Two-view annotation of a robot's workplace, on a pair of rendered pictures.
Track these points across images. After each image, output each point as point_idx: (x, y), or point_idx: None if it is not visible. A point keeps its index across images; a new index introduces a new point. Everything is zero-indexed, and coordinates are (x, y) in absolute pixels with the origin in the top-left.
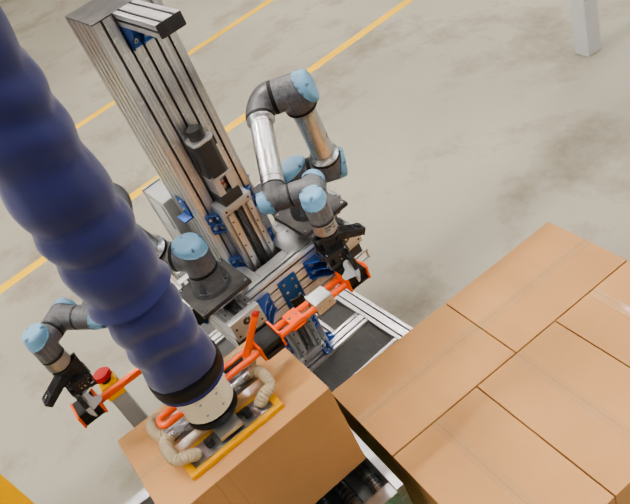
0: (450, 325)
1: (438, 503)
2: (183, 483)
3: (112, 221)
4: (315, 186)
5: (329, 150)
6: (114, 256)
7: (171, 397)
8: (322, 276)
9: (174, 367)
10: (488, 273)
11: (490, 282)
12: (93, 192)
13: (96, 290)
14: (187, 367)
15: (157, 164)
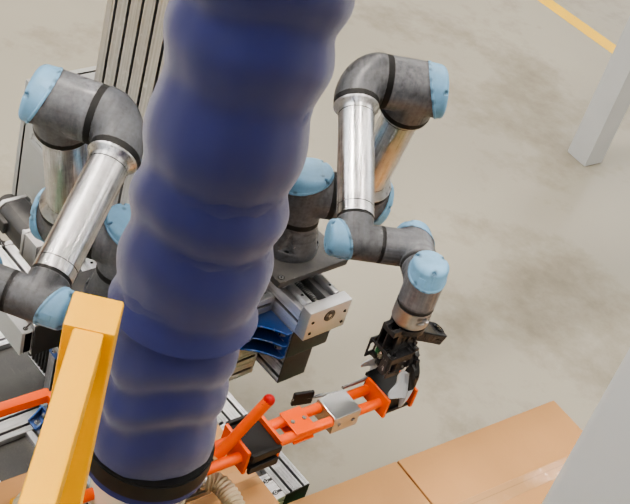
0: (401, 499)
1: None
2: None
3: (282, 213)
4: (440, 256)
5: (386, 183)
6: (250, 262)
7: (135, 487)
8: (258, 351)
9: (178, 446)
10: (464, 441)
11: (465, 456)
12: (300, 165)
13: (195, 299)
14: (192, 453)
15: (117, 70)
